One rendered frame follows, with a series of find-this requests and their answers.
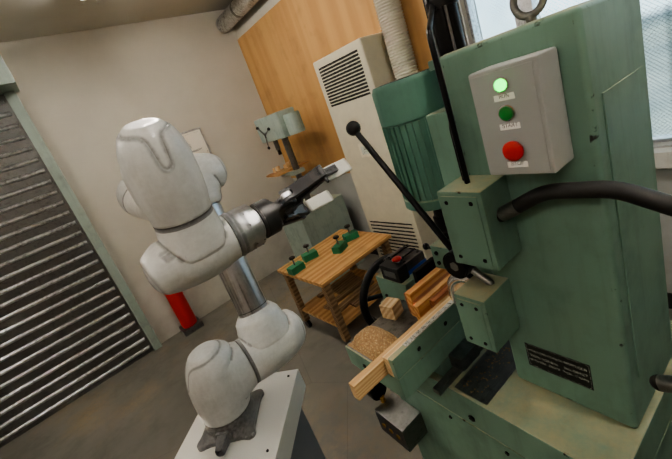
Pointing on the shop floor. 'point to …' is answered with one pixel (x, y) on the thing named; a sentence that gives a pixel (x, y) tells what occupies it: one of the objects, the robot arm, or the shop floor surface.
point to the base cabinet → (479, 448)
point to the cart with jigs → (329, 263)
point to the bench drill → (324, 220)
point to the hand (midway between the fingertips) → (334, 182)
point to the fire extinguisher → (184, 313)
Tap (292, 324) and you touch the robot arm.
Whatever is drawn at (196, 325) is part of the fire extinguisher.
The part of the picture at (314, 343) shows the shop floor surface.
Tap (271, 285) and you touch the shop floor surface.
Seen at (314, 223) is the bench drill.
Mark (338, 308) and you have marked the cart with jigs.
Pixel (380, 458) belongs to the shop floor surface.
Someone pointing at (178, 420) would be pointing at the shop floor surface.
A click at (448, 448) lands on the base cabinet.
